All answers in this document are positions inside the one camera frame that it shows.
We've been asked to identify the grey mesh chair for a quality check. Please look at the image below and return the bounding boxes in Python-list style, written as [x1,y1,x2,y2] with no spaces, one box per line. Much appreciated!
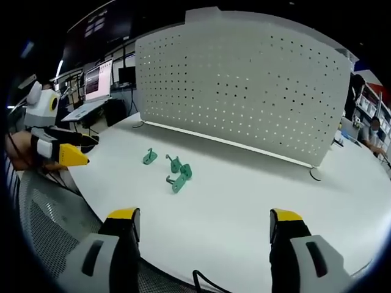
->
[17,169,196,293]

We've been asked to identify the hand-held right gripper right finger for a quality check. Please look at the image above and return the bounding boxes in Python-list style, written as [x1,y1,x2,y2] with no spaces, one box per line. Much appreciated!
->
[268,208,359,293]

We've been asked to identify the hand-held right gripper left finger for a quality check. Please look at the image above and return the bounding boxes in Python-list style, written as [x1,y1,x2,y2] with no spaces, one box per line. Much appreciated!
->
[59,207,142,293]

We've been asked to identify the storage shelf with bins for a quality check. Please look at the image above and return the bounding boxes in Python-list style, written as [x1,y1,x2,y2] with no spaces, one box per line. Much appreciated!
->
[356,81,391,137]

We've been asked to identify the white perforated mounting plate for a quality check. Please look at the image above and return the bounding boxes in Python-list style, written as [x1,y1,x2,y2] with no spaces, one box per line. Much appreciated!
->
[131,8,353,182]

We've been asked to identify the black monitor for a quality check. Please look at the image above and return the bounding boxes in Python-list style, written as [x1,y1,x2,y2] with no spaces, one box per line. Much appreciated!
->
[117,67,137,85]

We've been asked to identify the person's left hand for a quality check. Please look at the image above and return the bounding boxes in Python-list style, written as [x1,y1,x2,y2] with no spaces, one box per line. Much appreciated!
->
[9,130,70,172]

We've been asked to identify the green hook assembly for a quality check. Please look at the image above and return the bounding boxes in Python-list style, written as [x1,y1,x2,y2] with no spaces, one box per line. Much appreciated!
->
[142,147,158,166]
[165,154,182,174]
[166,174,188,194]
[179,164,194,181]

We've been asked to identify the open silver laptop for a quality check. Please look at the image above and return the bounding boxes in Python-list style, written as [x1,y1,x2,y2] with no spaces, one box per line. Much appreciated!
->
[60,59,114,121]

